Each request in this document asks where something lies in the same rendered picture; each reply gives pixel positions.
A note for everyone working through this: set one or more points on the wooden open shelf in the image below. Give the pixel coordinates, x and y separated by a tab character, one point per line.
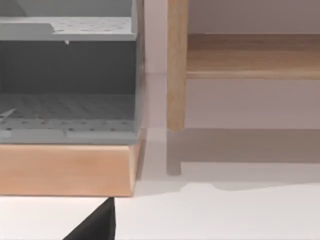
240	60

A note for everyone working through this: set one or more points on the grey pierced drawer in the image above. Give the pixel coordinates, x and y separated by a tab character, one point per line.
67	82

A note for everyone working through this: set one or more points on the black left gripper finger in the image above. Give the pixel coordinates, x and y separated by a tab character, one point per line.
100	222

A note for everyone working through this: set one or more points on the pale wooden drawer front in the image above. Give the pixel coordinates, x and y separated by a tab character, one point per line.
62	170

